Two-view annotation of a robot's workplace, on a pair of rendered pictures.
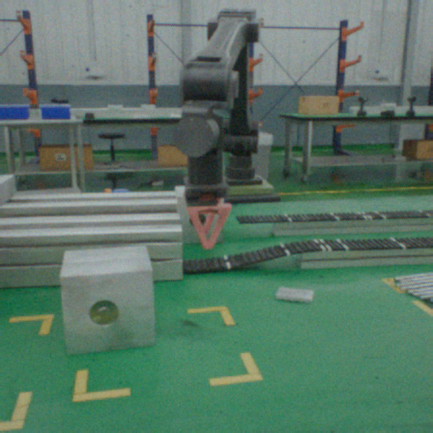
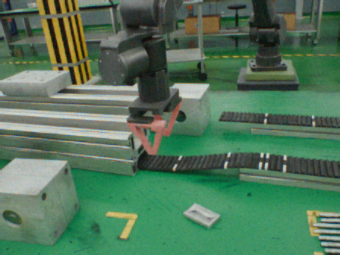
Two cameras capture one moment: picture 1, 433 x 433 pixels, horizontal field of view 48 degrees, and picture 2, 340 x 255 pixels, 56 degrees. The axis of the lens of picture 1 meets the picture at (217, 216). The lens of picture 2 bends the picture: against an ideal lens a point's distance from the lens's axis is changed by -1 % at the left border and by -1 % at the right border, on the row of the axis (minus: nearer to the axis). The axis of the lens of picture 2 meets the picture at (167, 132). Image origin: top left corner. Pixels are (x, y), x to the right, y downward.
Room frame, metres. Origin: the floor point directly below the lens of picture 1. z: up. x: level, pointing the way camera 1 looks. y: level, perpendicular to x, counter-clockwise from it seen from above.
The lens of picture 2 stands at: (0.28, -0.26, 1.13)
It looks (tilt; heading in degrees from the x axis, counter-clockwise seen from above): 26 degrees down; 28
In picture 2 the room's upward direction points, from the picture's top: 6 degrees counter-clockwise
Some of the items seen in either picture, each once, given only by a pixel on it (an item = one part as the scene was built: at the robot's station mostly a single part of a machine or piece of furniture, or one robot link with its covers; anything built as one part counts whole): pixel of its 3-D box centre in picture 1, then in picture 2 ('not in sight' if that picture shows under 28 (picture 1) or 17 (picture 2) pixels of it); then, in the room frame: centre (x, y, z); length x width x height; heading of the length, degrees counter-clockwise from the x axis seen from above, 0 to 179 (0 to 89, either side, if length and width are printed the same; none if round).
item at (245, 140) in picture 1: (242, 144); (269, 35); (1.40, -0.07, 0.92); 0.09 x 0.05 x 0.10; 172
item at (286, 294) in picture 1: (295, 295); (201, 215); (0.65, -0.11, 0.78); 0.05 x 0.03 x 0.01; 73
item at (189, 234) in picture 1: (198, 212); (189, 106); (0.97, 0.04, 0.83); 0.12 x 0.09 x 0.10; 7
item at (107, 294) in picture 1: (108, 292); (37, 195); (0.56, 0.13, 0.83); 0.11 x 0.10 x 0.10; 13
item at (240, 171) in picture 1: (240, 168); (268, 55); (1.43, -0.07, 0.84); 0.12 x 0.09 x 0.08; 110
